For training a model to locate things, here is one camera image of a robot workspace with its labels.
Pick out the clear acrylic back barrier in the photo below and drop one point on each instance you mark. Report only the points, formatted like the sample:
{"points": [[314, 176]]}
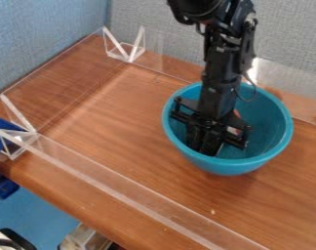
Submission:
{"points": [[165, 52]]}

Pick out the clear box under table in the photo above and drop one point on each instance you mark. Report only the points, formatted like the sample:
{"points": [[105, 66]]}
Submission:
{"points": [[85, 238]]}

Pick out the white brown-capped toy mushroom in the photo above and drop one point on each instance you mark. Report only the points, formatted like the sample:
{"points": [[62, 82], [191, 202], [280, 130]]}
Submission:
{"points": [[233, 120]]}

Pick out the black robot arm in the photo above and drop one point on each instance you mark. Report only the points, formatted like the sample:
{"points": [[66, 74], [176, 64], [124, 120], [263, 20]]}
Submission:
{"points": [[227, 23]]}

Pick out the black white object bottom left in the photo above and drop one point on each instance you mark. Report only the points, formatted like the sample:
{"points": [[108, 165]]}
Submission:
{"points": [[13, 241]]}

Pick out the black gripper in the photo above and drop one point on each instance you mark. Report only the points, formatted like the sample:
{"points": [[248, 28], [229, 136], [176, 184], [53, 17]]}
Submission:
{"points": [[204, 117]]}

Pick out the blue plastic bowl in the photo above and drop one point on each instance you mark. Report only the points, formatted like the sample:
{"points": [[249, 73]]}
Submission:
{"points": [[272, 129]]}

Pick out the clear acrylic barrier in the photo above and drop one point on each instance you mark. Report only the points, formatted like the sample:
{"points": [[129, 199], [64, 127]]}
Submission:
{"points": [[165, 52], [181, 221], [57, 85]]}

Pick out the clear acrylic left barrier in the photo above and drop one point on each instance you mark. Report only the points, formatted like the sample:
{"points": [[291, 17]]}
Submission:
{"points": [[57, 85]]}

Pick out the clear acrylic front barrier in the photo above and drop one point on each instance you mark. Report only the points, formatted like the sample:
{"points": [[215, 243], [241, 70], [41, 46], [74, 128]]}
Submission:
{"points": [[181, 221]]}

